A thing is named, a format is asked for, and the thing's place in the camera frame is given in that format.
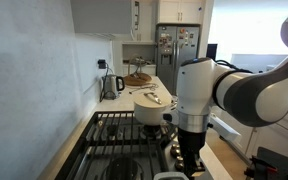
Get black wall plug adapter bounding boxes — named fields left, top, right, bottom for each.
left=98, top=59, right=106, bottom=69

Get white pot lid steel handle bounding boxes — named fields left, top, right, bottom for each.
left=133, top=92, right=171, bottom=108

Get grey range hood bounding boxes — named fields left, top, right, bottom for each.
left=71, top=0, right=135, bottom=40

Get stainless steel refrigerator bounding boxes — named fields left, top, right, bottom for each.
left=156, top=24, right=200, bottom=95

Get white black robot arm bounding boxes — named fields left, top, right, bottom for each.
left=176, top=18, right=288, bottom=177

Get black gas stove cooktop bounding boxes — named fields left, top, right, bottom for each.
left=55, top=111, right=184, bottom=180

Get round wooden tray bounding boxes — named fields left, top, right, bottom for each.
left=124, top=73, right=152, bottom=86

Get stainless steel electric kettle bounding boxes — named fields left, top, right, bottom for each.
left=102, top=74, right=125, bottom=100

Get black chair with red clamp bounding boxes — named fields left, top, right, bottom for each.
left=244, top=147, right=288, bottom=180

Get steel stove knob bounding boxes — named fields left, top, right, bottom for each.
left=170, top=144, right=181, bottom=157
left=175, top=156, right=184, bottom=171

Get white cooking pot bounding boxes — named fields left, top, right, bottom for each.
left=134, top=97, right=172, bottom=126

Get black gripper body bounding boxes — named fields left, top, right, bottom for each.
left=178, top=129, right=206, bottom=177

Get black monitor screen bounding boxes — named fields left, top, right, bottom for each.
left=206, top=44, right=217, bottom=60

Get white pot rim foreground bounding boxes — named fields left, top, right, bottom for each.
left=153, top=172, right=189, bottom=180

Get white upper cabinets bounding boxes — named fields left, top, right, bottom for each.
left=158, top=0, right=205, bottom=24

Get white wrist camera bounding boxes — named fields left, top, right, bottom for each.
left=162, top=112, right=179, bottom=125

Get white island cabinets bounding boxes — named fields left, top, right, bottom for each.
left=213, top=99, right=288, bottom=164

